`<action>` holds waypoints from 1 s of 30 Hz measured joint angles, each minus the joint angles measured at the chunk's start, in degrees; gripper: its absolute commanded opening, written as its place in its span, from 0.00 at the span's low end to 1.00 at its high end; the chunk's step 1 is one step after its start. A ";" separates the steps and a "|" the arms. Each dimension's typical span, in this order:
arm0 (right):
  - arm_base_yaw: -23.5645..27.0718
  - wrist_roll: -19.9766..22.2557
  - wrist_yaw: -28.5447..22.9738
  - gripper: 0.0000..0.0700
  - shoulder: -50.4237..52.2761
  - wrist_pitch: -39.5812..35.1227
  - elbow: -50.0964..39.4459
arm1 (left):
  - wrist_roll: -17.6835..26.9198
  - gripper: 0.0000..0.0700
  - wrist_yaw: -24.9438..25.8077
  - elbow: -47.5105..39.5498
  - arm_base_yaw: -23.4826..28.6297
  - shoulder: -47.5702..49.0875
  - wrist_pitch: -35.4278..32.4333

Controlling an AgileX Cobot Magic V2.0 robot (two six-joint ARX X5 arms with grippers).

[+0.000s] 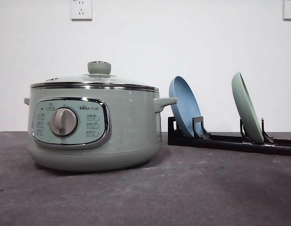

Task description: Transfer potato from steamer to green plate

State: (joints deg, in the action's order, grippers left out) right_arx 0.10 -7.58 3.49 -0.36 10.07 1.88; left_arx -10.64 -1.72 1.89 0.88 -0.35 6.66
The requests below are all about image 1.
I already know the glass steamer lid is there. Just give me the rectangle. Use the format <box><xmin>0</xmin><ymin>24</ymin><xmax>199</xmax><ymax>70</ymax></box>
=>
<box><xmin>30</xmin><ymin>61</ymin><xmax>159</xmax><ymax>91</ymax></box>

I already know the green plate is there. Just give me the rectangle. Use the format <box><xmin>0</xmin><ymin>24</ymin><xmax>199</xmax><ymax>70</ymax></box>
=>
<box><xmin>232</xmin><ymin>72</ymin><xmax>264</xmax><ymax>144</ymax></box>

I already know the black plate rack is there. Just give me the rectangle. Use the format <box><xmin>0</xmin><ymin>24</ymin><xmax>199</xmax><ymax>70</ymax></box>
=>
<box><xmin>167</xmin><ymin>116</ymin><xmax>291</xmax><ymax>155</ymax></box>

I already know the blue plate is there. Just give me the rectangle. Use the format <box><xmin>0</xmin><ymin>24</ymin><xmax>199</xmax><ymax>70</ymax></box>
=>
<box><xmin>169</xmin><ymin>76</ymin><xmax>202</xmax><ymax>137</ymax></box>

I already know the green electric steamer pot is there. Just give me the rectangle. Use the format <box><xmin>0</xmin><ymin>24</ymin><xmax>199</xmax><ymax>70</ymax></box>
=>
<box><xmin>24</xmin><ymin>91</ymin><xmax>177</xmax><ymax>172</ymax></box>

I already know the white wall socket left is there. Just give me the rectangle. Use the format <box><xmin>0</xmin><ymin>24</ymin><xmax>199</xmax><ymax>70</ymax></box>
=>
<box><xmin>70</xmin><ymin>0</ymin><xmax>93</xmax><ymax>22</ymax></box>

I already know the white wall socket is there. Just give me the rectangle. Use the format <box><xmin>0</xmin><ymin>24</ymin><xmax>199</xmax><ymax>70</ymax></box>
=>
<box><xmin>70</xmin><ymin>0</ymin><xmax>93</xmax><ymax>22</ymax></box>
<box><xmin>281</xmin><ymin>0</ymin><xmax>291</xmax><ymax>23</ymax></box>

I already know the white wall socket right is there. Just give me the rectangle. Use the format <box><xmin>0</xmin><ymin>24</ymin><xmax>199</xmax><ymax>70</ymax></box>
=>
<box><xmin>281</xmin><ymin>0</ymin><xmax>291</xmax><ymax>23</ymax></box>

